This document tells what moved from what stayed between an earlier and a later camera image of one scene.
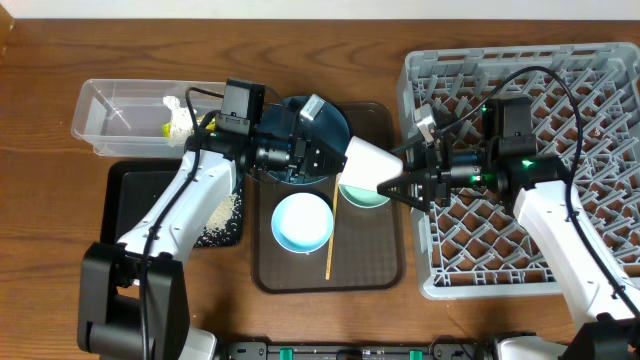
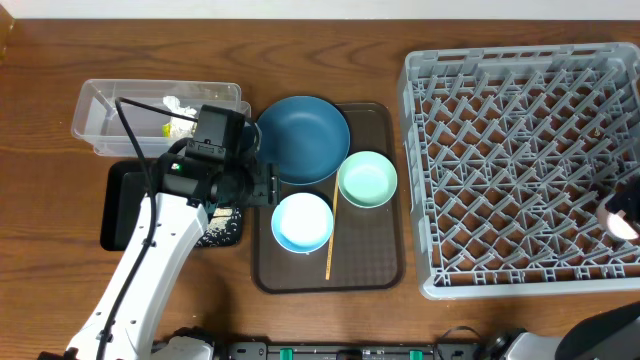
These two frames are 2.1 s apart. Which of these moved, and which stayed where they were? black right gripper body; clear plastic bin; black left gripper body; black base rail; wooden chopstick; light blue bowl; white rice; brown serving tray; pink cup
Moved: pink cup; black left gripper body; black right gripper body
Stayed: clear plastic bin; brown serving tray; white rice; black base rail; light blue bowl; wooden chopstick
